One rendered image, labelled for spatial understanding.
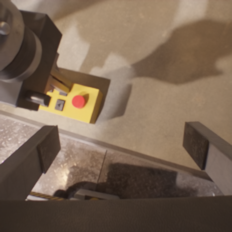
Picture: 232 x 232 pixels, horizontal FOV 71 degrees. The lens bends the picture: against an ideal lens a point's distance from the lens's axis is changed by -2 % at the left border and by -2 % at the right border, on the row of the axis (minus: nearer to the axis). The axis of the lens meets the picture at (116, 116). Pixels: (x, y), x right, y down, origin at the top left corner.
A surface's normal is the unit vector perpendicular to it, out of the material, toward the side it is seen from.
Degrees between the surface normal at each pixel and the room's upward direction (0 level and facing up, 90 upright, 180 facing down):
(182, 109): 0
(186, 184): 0
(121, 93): 0
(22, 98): 90
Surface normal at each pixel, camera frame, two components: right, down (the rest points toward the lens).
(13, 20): 0.99, -0.06
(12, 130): -0.13, -0.10
